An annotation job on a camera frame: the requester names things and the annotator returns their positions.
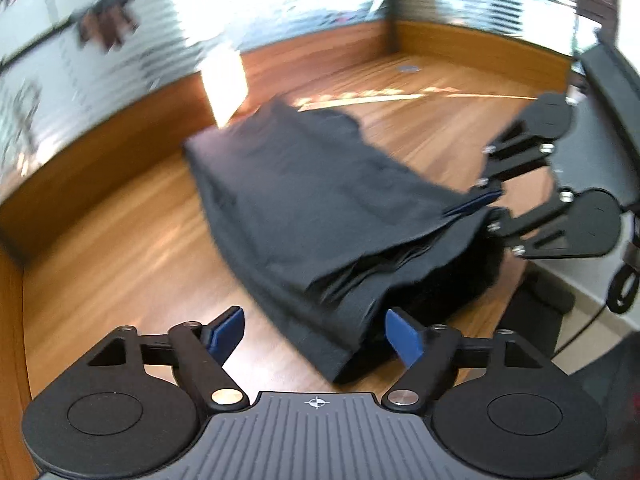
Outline dark grey garment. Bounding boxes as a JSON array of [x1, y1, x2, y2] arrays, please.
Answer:
[[184, 100, 503, 384]]

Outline grey desk grommet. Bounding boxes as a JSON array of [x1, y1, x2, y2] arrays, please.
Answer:
[[398, 65, 420, 74]]

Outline wooden desk partition panel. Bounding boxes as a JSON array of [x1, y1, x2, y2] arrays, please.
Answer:
[[1, 21, 572, 263]]

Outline frosted striped glass screen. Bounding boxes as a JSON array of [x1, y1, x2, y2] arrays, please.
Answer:
[[1, 0, 617, 193]]

